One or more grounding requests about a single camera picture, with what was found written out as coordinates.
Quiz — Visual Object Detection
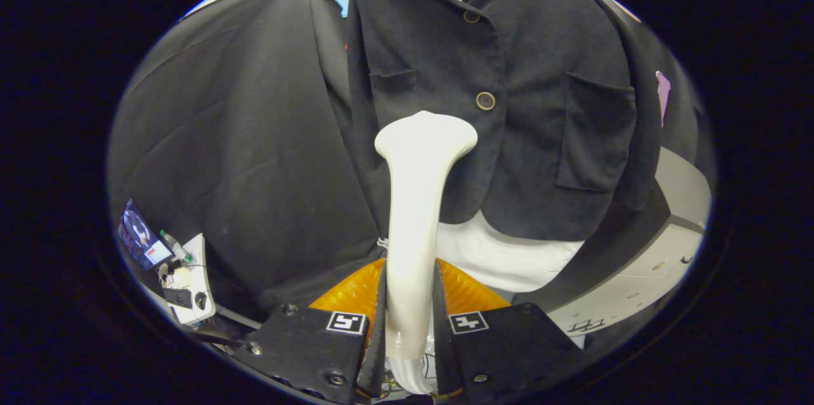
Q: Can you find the black backdrop cloth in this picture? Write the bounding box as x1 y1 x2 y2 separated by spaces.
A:
107 0 716 329

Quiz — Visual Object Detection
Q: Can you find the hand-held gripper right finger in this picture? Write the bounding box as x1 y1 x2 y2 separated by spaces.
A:
434 259 583 405

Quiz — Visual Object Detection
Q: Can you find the grey cabinet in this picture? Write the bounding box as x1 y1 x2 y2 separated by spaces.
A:
547 148 713 337

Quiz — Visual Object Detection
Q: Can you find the white side desk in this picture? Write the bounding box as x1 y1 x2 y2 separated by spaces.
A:
156 233 217 326

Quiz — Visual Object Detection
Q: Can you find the clear plastic bottle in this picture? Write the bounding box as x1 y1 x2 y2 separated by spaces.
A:
159 230 193 264

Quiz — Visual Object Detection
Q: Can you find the white shirt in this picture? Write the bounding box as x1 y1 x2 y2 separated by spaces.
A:
413 0 586 294

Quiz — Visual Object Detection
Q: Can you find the black suit jacket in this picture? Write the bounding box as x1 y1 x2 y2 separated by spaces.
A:
347 0 662 242

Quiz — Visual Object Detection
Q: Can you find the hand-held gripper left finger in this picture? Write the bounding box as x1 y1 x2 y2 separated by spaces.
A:
245 257 387 405

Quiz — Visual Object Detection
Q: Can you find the white garment steamer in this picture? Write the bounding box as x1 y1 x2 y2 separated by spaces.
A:
374 111 479 396

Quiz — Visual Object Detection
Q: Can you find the computer monitor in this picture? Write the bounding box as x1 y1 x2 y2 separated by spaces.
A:
118 198 174 271

